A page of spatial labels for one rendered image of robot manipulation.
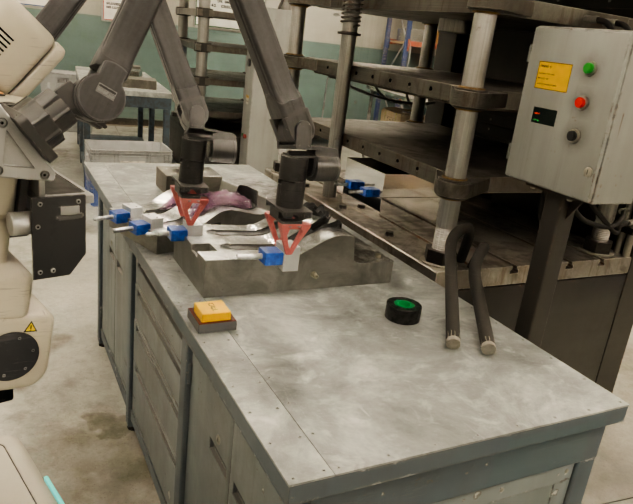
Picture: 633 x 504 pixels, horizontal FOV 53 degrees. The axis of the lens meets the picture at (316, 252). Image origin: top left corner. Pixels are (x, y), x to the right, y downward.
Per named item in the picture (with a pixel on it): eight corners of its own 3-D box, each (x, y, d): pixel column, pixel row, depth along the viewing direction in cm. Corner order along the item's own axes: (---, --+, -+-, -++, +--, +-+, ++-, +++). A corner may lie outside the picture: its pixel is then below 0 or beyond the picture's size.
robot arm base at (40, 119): (-8, 107, 103) (15, 120, 95) (33, 79, 106) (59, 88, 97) (27, 149, 109) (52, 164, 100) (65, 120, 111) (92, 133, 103)
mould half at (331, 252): (202, 298, 141) (206, 241, 137) (173, 257, 163) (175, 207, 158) (390, 282, 164) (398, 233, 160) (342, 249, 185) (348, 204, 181)
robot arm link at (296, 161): (276, 147, 129) (290, 153, 124) (305, 148, 132) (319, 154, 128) (272, 180, 131) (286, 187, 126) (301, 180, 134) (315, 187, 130)
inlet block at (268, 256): (239, 273, 129) (242, 248, 127) (231, 264, 133) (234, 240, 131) (297, 271, 135) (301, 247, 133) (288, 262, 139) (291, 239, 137)
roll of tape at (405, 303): (393, 307, 149) (395, 293, 147) (424, 317, 145) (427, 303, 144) (378, 317, 142) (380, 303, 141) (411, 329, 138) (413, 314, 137)
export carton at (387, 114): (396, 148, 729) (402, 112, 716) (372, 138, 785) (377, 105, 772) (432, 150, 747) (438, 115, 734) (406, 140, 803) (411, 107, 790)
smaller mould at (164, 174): (165, 195, 218) (166, 176, 216) (155, 185, 231) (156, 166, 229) (221, 195, 228) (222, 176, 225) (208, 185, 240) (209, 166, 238)
